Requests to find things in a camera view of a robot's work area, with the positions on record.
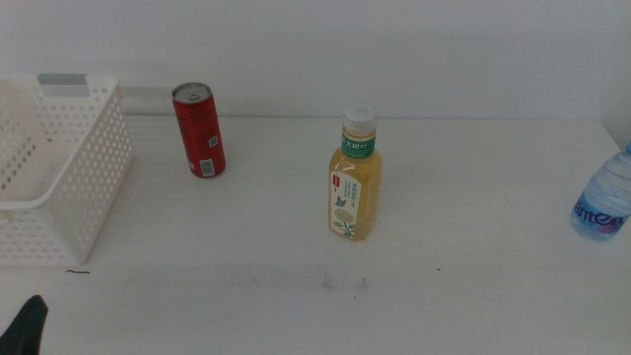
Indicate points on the yellow tea bottle white cap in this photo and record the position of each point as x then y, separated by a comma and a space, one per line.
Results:
365, 182

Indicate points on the red drink can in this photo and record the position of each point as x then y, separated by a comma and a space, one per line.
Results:
199, 133

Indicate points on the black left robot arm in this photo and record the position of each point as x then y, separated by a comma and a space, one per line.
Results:
24, 330

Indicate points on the white perforated plastic basket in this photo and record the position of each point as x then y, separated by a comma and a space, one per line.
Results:
98, 163

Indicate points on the clear water bottle blue cap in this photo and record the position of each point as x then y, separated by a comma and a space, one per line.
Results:
609, 192

